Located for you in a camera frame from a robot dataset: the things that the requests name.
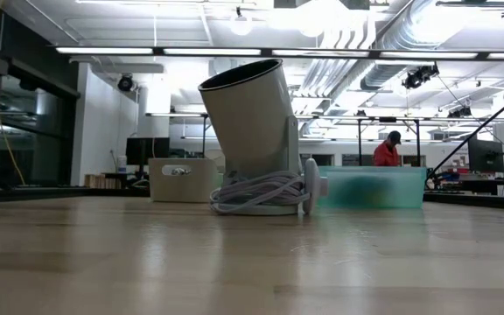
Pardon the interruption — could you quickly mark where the white spotlight lamp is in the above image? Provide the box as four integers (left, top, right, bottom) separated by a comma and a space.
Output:
198, 58, 328, 216

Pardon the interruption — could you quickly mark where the black computer monitor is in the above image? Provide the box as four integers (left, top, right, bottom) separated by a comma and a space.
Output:
125, 136, 171, 166
467, 138, 504, 190

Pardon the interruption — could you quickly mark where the teal translucent plastic bin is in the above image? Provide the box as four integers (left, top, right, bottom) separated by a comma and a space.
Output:
317, 164, 428, 210

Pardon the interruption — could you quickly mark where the round pendant lamp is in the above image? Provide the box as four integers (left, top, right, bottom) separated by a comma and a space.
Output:
229, 15, 254, 38

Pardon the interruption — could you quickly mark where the person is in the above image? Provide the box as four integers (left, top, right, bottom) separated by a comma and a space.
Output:
373, 129, 403, 167

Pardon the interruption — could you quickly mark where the wooden block set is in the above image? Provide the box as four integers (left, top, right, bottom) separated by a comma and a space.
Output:
84, 173, 121, 189

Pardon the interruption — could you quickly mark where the long linear ceiling light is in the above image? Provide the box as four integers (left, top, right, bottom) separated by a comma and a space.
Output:
54, 45, 504, 62

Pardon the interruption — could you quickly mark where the dark office desk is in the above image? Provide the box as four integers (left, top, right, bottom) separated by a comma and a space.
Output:
426, 168, 504, 197

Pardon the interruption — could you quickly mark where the white coiled lamp cable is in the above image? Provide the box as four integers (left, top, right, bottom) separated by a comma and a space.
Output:
209, 170, 312, 215

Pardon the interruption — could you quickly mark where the grey plastic bin with handle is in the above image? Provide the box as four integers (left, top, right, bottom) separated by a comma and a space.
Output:
148, 157, 221, 204

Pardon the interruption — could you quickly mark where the silver ceiling air duct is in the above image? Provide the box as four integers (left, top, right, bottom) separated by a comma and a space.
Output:
359, 0, 437, 91

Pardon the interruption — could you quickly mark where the black ceiling camera cluster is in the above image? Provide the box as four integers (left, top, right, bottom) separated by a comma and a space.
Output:
402, 63, 440, 91

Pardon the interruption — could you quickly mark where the black metal table frame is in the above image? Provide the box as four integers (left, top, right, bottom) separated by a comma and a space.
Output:
0, 186, 504, 212

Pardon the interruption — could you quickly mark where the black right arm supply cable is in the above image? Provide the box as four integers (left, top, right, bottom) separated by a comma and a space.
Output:
425, 80, 504, 180

